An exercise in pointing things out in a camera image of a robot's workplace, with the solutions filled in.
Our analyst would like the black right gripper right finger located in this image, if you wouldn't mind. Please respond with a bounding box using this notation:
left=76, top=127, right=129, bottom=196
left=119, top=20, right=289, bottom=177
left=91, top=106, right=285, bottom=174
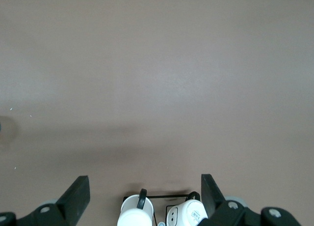
left=198, top=173, right=264, bottom=226

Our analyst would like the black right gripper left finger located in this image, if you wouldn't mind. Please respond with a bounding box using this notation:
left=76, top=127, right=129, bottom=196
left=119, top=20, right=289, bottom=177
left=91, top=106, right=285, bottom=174
left=17, top=175, right=91, bottom=226

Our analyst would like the white mug with face print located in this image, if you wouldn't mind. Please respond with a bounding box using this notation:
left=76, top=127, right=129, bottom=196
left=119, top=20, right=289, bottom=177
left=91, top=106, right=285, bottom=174
left=166, top=191, right=209, bottom=226
left=117, top=188, right=155, bottom=226

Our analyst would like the brown table cover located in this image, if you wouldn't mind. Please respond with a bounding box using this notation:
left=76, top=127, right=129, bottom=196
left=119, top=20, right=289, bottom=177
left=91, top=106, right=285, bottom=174
left=0, top=0, right=314, bottom=226

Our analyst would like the black wire mug rack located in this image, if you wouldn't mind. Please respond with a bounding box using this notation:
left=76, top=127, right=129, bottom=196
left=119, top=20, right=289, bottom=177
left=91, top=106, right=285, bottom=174
left=122, top=193, right=202, bottom=226

